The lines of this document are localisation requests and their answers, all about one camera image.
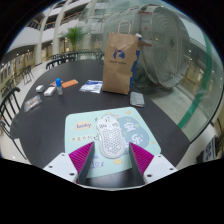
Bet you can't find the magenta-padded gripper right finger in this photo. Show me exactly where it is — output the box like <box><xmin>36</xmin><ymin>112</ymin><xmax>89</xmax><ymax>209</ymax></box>
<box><xmin>128</xmin><ymin>142</ymin><xmax>179</xmax><ymax>185</ymax></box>

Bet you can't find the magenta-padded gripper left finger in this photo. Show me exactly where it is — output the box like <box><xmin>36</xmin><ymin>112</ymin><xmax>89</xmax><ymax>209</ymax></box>
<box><xmin>43</xmin><ymin>141</ymin><xmax>96</xmax><ymax>185</ymax></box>

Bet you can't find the white perforated computer mouse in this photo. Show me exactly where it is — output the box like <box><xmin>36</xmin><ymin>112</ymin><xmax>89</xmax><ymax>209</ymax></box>
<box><xmin>96</xmin><ymin>117</ymin><xmax>127</xmax><ymax>159</ymax></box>

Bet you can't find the light green cartoon mouse pad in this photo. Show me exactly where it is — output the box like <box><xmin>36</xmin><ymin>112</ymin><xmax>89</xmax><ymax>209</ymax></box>
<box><xmin>64</xmin><ymin>106</ymin><xmax>162</xmax><ymax>179</ymax></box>

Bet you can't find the clear packet of cookies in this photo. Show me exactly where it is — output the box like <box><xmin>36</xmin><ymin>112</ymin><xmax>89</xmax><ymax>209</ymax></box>
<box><xmin>23</xmin><ymin>94</ymin><xmax>43</xmax><ymax>113</ymax></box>

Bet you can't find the white rectangular box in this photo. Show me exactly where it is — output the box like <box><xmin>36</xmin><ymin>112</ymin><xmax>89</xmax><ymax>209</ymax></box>
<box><xmin>43</xmin><ymin>86</ymin><xmax>57</xmax><ymax>98</ymax></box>

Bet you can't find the small blue-capped bottle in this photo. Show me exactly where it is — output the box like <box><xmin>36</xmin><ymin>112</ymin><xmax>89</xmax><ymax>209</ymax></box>
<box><xmin>55</xmin><ymin>77</ymin><xmax>64</xmax><ymax>97</ymax></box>

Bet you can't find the orange cloth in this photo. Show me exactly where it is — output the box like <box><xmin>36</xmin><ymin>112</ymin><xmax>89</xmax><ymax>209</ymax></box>
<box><xmin>61</xmin><ymin>79</ymin><xmax>80</xmax><ymax>89</ymax></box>

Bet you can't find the clear plastic packet, blue print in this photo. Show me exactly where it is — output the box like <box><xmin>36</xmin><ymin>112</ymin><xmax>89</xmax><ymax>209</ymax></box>
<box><xmin>79</xmin><ymin>79</ymin><xmax>104</xmax><ymax>94</ymax></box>

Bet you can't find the black spindle-back chair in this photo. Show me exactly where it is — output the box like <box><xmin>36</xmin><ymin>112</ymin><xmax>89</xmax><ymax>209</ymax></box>
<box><xmin>0</xmin><ymin>86</ymin><xmax>28</xmax><ymax>160</ymax></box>

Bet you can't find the group of distant chairs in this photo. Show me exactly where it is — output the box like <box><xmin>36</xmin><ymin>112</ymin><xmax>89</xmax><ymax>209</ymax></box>
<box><xmin>15</xmin><ymin>64</ymin><xmax>35</xmax><ymax>86</ymax></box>

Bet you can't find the brown paper bag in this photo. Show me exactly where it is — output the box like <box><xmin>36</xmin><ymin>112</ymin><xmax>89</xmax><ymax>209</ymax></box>
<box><xmin>101</xmin><ymin>19</ymin><xmax>140</xmax><ymax>96</ymax></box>

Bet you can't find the black chair at table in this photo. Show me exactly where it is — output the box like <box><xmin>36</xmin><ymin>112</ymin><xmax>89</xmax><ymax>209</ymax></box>
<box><xmin>45</xmin><ymin>58</ymin><xmax>65</xmax><ymax>71</ymax></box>
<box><xmin>61</xmin><ymin>53</ymin><xmax>80</xmax><ymax>64</ymax></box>

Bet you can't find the large grey ribbed cylinder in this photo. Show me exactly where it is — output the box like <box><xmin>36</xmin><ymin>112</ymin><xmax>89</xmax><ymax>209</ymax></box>
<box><xmin>135</xmin><ymin>5</ymin><xmax>194</xmax><ymax>90</ymax></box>

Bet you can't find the green potted palm plant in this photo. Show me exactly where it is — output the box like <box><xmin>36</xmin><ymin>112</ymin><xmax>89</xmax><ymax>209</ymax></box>
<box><xmin>63</xmin><ymin>26</ymin><xmax>86</xmax><ymax>53</ymax></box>

